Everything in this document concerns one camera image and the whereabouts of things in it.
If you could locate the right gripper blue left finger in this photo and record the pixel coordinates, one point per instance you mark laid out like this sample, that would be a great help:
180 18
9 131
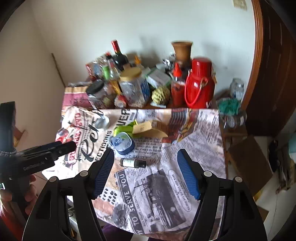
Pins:
86 187

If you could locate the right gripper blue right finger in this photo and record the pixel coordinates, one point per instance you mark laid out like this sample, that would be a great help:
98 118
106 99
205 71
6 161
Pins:
241 219

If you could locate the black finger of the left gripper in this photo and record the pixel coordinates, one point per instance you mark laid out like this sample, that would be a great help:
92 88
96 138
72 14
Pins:
57 148

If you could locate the small white dropper bottle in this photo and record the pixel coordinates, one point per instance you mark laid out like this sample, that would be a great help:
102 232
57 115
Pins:
133 163

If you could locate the green foil snack wrapper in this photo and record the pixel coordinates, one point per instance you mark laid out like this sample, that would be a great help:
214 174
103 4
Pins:
127 129

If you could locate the brown cardboard candle box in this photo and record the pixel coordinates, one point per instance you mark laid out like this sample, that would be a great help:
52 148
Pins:
151 129

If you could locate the person's left hand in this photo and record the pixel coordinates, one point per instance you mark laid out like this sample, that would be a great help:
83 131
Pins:
17 204

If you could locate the wooden stool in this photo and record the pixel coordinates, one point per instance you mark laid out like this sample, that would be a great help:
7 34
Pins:
248 156

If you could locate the black lid glass jar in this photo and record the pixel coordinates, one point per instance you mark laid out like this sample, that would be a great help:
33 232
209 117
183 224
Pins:
101 94

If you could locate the printed newspaper tablecloth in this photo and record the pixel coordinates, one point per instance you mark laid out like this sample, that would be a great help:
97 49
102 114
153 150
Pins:
152 201

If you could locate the glass jar yellow lid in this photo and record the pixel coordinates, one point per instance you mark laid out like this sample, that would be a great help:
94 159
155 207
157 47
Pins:
134 87

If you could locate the dark wine bottle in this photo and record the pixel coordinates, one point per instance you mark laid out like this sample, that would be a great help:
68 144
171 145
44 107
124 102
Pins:
120 59

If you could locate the yellow green knobbly fruit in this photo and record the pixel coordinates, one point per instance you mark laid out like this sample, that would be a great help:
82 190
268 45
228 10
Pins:
161 95

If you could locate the green plastic bag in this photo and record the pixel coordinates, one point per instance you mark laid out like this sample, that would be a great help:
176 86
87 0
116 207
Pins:
229 106

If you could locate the red sauce squeeze bottle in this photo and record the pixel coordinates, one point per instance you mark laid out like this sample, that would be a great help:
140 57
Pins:
178 87

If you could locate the dark wooden door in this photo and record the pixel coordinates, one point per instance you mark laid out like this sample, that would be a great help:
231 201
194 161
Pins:
270 97

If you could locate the clear glass jar on stool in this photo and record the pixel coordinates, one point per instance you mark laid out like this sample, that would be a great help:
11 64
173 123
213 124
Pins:
237 89

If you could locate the red thermos jug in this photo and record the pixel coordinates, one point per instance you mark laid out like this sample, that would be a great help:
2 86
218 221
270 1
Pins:
199 86

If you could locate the brown clay vase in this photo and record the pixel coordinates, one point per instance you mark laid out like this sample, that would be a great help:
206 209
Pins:
182 50

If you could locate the wall light switch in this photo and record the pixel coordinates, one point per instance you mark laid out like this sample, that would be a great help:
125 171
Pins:
240 4

